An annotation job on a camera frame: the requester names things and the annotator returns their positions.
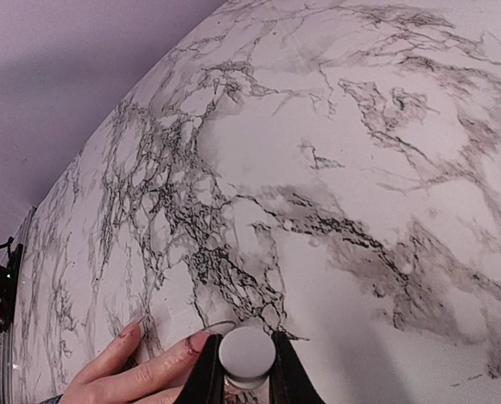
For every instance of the person's bare hand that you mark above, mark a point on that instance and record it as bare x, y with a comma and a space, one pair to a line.
159, 380

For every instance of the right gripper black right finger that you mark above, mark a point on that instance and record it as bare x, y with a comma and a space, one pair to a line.
288, 381

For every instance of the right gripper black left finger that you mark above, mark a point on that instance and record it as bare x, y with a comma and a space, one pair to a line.
205, 384

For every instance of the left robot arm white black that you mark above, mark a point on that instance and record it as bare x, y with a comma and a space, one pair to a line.
9, 274

